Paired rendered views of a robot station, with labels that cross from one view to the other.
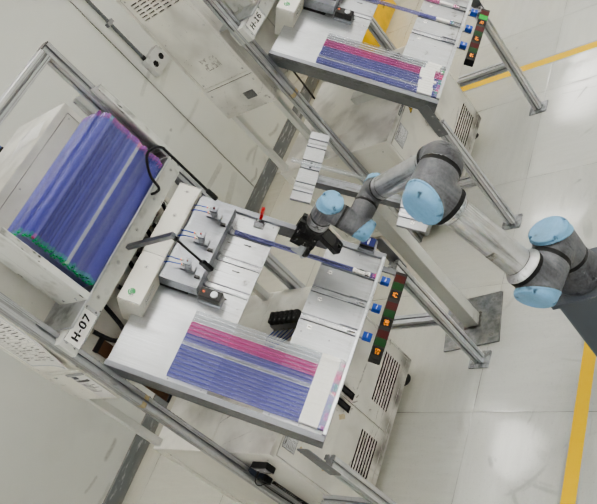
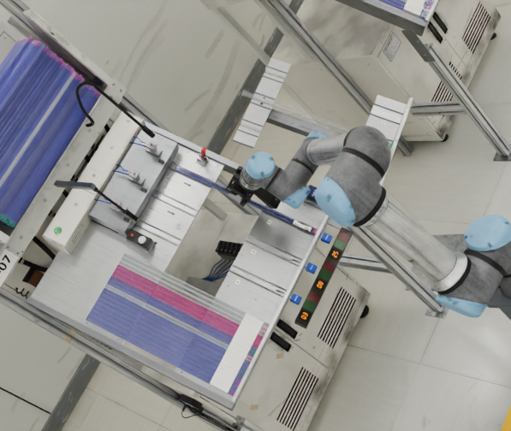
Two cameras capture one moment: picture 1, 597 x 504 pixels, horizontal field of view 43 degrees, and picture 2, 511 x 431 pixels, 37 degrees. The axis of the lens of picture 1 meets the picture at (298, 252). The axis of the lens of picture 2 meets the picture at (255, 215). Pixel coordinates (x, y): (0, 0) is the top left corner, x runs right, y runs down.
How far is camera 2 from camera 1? 0.60 m
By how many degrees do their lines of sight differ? 14
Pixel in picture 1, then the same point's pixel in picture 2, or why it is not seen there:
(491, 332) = not seen: hidden behind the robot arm
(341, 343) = (268, 304)
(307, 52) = not seen: outside the picture
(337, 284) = (275, 237)
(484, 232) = (403, 239)
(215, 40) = not seen: outside the picture
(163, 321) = (90, 261)
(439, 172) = (355, 174)
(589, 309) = not seen: outside the picture
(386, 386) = (336, 322)
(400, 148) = (389, 61)
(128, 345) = (52, 283)
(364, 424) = (306, 362)
